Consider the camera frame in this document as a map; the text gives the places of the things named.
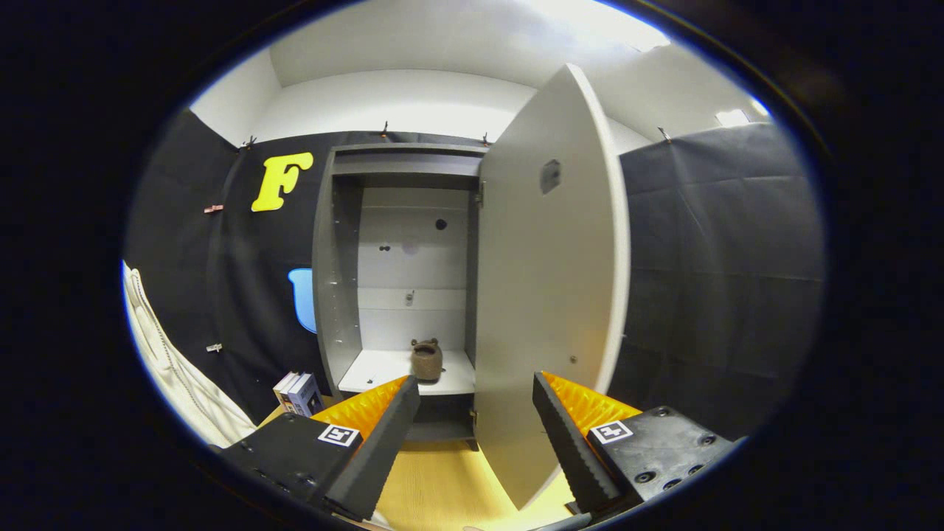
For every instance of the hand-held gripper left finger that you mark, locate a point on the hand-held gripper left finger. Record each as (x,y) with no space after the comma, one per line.
(383,442)

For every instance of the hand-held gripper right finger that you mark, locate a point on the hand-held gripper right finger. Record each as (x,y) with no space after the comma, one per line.
(568,450)

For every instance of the brown fuzzy shoe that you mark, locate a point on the brown fuzzy shoe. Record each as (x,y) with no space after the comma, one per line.
(427,361)

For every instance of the grey shoe cabinet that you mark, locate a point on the grey shoe cabinet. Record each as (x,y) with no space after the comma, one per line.
(335,295)

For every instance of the lavender book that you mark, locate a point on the lavender book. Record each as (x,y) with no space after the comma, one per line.
(306,396)

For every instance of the black backdrop cloth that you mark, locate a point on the black backdrop cloth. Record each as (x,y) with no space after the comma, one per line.
(723,280)

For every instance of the small ceiling light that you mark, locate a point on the small ceiling light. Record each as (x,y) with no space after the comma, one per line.
(734,118)

